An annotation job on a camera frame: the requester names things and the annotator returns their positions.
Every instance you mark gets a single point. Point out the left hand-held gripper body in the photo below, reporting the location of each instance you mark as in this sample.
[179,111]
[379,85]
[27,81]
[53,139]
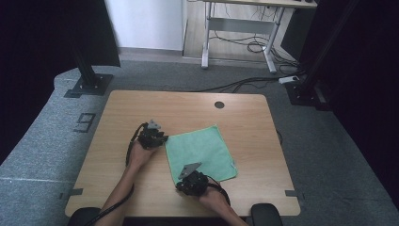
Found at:
[150,138]

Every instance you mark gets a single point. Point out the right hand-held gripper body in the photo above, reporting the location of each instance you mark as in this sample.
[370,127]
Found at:
[196,182]

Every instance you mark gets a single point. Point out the green cloth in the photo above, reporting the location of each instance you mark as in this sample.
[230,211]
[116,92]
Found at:
[204,150]

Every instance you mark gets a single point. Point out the person's left hand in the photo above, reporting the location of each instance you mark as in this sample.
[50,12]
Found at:
[140,155]

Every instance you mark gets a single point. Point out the person's right hand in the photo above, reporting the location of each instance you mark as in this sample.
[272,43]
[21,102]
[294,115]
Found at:
[215,199]

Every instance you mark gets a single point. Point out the person's dark lap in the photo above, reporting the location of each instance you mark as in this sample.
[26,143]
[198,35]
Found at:
[175,222]

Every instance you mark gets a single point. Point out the black round table grommet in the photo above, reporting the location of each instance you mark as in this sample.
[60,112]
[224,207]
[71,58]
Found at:
[219,104]

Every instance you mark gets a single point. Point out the black tape floor mark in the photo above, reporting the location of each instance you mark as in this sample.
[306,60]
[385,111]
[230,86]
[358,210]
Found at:
[84,122]

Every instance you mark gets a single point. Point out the black chair armrest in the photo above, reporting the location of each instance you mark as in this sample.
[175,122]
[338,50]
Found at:
[81,217]
[266,215]

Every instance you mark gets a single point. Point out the black metal stand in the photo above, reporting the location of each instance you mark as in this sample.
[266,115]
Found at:
[91,83]
[306,91]

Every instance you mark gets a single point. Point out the grey tape strip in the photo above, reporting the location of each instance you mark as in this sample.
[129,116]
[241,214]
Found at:
[291,193]
[72,192]

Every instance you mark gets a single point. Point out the black curtain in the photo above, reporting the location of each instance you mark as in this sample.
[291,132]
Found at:
[370,78]
[37,62]

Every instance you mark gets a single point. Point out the white power strip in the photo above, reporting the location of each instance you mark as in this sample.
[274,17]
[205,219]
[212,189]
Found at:
[288,79]

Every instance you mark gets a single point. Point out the black computer case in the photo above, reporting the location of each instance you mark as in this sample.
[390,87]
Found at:
[295,34]

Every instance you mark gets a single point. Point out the white desk frame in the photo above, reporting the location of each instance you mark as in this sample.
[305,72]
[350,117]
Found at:
[241,25]

